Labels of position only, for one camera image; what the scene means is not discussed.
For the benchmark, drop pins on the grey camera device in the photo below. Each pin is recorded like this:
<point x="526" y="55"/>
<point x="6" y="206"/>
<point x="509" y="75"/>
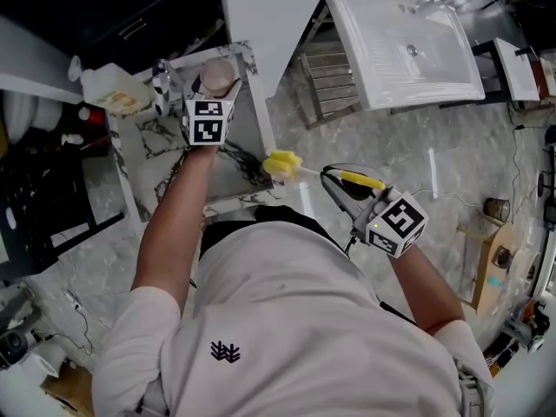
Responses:
<point x="15" y="332"/>

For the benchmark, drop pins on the black metal rack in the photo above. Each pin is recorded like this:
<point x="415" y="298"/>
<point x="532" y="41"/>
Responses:
<point x="43" y="189"/>

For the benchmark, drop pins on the marble sink cabinet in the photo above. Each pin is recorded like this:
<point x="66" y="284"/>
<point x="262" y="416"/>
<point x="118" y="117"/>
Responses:
<point x="147" y="141"/>

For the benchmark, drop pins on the white sink basin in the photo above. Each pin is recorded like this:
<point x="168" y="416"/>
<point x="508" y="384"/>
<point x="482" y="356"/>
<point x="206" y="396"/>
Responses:
<point x="412" y="68"/>

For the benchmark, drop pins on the dark table white top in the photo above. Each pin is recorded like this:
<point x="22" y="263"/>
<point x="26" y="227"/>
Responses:
<point x="512" y="68"/>

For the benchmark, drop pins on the low wooden table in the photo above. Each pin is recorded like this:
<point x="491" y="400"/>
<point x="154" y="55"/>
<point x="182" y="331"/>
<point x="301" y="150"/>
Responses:
<point x="491" y="272"/>

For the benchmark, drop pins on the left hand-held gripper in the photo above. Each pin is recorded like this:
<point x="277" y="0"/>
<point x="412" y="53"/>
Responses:
<point x="208" y="124"/>

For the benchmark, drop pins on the white pump soap bottle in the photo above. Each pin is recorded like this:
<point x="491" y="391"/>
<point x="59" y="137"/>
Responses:
<point x="113" y="89"/>

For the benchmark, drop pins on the large black appliance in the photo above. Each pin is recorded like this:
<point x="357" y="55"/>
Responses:
<point x="108" y="11"/>

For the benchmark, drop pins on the white gooseneck faucet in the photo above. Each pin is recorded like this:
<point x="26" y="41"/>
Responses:
<point x="438" y="4"/>

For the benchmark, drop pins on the person's right forearm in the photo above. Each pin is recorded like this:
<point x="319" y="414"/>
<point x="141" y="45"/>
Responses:
<point x="425" y="289"/>

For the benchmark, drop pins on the black orange device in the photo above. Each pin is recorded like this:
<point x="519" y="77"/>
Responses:
<point x="525" y="326"/>

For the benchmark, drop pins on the red bottle white cap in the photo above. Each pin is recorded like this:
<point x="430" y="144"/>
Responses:
<point x="93" y="120"/>

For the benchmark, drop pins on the person's black trousers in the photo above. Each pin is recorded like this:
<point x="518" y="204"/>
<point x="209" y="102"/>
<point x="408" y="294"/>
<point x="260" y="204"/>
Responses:
<point x="260" y="222"/>

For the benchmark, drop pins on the small white bottle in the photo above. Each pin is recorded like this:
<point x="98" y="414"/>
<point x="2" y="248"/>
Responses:
<point x="71" y="138"/>

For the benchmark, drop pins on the yellow sponge brush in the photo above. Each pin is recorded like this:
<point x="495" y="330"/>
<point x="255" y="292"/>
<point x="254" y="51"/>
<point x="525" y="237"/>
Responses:
<point x="282" y="165"/>

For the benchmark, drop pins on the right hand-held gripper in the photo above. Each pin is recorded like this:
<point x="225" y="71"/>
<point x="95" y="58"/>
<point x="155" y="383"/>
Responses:
<point x="399" y="224"/>

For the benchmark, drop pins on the cardboard box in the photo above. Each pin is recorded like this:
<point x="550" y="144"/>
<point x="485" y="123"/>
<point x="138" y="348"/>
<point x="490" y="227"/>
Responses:
<point x="69" y="391"/>

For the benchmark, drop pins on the pink glass cup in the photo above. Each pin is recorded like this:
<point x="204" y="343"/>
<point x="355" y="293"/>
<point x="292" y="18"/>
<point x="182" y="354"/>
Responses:
<point x="217" y="76"/>

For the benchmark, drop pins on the person's left forearm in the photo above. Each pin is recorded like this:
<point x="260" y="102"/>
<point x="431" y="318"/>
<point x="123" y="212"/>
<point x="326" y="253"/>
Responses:
<point x="174" y="224"/>

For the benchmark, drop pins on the white cylindrical container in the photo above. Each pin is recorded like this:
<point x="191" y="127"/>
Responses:
<point x="43" y="361"/>

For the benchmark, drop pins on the glass jar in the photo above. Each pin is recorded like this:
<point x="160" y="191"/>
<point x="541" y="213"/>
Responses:
<point x="496" y="209"/>

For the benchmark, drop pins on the chrome faucet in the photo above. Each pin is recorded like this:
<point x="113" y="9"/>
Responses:
<point x="161" y="89"/>

